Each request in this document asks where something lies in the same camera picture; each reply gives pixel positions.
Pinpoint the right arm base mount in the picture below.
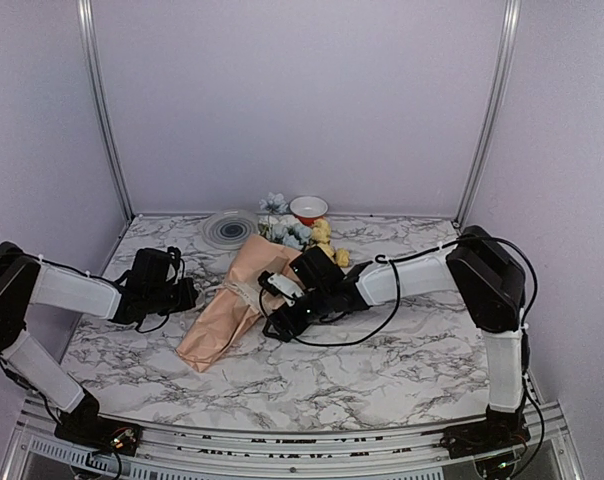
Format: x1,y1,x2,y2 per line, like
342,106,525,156
439,403,531,459

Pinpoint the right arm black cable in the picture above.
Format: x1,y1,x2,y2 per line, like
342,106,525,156
256,234,539,347

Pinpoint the aluminium front rail frame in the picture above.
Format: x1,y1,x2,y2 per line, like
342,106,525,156
0,398,584,479

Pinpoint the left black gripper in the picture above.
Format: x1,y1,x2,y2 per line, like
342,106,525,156
146,277,198,315

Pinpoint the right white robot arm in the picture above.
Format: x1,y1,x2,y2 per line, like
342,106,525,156
258,225,528,448

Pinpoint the right aluminium corner post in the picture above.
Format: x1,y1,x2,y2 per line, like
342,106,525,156
454,0,522,226

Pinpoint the blue fake flower stem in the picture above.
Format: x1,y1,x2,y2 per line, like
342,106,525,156
258,192,312,251

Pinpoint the aluminium corner post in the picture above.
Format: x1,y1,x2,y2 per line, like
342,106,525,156
76,0,135,223
454,0,522,226

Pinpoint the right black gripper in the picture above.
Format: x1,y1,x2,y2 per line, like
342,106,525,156
263,285,333,342

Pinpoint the yellow fake flower stem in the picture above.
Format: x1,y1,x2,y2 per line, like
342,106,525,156
311,218,350,268

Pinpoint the left aluminium corner post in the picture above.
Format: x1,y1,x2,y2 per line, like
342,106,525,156
76,0,135,223

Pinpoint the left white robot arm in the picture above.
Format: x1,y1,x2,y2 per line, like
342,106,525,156
0,241,199,445

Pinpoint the grey striped plate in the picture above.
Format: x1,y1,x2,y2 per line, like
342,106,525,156
201,209,259,251

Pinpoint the orange and white bowl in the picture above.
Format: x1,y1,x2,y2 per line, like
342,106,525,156
289,196,328,226

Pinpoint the white ribbon strip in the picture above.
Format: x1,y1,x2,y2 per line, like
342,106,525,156
195,279,260,311

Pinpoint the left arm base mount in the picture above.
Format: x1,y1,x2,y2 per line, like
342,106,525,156
54,406,142,456

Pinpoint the peach wrapping paper sheet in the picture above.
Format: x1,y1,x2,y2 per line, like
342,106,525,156
176,234,300,372

